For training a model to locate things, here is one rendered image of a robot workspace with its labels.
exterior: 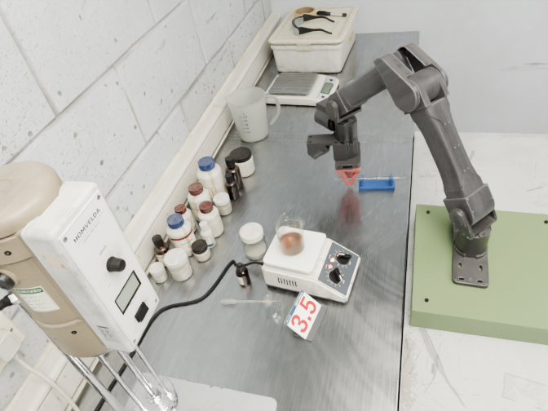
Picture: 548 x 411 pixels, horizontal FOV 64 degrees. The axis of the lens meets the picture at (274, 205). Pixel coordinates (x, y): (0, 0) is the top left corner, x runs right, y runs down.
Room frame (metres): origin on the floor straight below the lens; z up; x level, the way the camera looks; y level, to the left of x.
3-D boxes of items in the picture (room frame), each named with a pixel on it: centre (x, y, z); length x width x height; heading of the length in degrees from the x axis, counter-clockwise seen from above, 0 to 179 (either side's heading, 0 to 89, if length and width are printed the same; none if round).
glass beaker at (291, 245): (0.69, -0.03, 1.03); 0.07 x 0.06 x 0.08; 75
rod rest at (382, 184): (0.93, -0.30, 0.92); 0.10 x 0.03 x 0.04; 74
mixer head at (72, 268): (0.34, 0.23, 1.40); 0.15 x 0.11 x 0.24; 68
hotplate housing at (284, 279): (0.67, -0.05, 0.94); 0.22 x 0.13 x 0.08; 61
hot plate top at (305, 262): (0.68, -0.03, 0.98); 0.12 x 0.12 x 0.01; 61
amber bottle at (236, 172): (1.06, 0.10, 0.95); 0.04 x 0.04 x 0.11
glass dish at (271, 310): (0.59, 0.05, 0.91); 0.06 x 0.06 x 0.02
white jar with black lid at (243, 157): (1.13, 0.07, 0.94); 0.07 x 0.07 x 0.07
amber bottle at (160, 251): (0.80, 0.30, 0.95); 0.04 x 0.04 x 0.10
